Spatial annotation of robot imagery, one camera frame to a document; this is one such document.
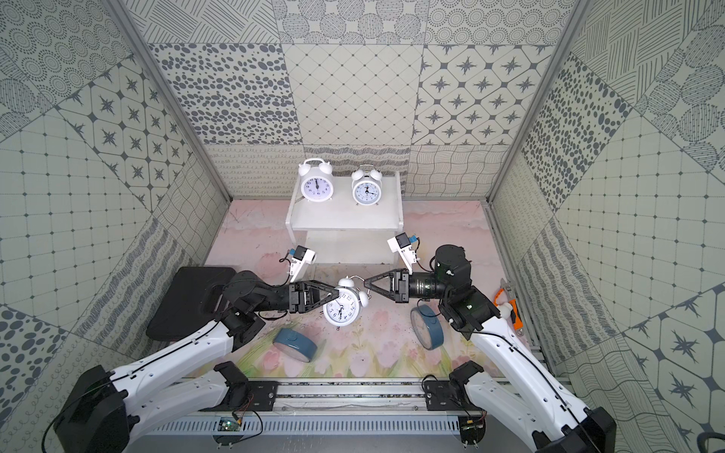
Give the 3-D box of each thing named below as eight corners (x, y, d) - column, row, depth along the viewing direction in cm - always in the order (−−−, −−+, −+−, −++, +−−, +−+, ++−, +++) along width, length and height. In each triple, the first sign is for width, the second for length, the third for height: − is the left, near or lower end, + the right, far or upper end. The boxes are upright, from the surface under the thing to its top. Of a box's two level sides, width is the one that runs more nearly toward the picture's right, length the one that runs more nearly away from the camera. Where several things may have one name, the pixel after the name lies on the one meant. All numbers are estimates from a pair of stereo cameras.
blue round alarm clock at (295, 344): (281, 352, 84) (270, 338, 74) (291, 337, 86) (281, 322, 77) (310, 369, 80) (302, 357, 71) (319, 353, 83) (313, 340, 74)
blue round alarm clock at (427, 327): (425, 355, 83) (432, 342, 73) (409, 320, 90) (413, 304, 80) (438, 350, 84) (447, 336, 74) (422, 316, 91) (428, 299, 81)
